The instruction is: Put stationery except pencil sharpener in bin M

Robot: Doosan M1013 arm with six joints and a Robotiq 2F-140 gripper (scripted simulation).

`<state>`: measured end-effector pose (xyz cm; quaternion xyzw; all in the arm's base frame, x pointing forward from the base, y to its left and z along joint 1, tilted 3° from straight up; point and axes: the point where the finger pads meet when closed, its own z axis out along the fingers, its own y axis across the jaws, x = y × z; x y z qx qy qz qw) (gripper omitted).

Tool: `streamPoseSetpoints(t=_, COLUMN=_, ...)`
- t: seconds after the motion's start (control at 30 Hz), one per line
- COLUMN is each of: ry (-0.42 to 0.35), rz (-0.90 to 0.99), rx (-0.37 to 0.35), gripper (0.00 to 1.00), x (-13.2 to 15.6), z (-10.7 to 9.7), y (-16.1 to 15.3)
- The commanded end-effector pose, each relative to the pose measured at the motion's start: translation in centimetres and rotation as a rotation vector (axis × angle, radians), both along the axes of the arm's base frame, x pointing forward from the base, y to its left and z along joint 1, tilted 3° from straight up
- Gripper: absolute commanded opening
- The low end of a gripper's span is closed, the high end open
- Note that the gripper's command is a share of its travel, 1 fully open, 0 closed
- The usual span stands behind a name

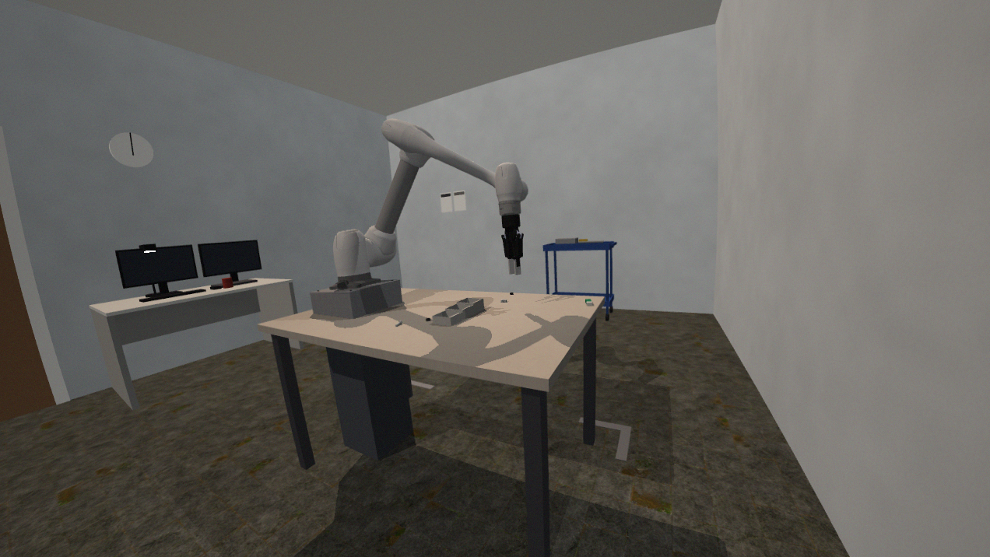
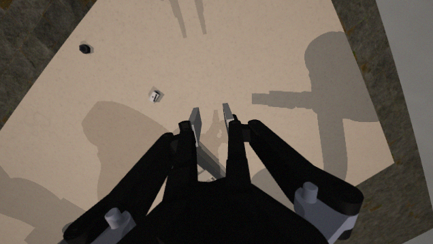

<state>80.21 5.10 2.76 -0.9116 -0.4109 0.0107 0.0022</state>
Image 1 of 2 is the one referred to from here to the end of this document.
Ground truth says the grey three-compartment bin rack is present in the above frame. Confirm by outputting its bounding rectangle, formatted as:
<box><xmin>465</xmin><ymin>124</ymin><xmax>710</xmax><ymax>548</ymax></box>
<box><xmin>432</xmin><ymin>298</ymin><xmax>484</xmax><ymax>326</ymax></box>

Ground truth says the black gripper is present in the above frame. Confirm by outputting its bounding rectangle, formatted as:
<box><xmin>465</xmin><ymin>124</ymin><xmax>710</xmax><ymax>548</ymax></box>
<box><xmin>501</xmin><ymin>215</ymin><xmax>524</xmax><ymax>275</ymax></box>

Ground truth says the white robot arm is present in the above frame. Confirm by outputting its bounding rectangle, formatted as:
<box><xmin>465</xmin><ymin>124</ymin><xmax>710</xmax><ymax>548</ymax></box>
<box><xmin>329</xmin><ymin>119</ymin><xmax>528</xmax><ymax>289</ymax></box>

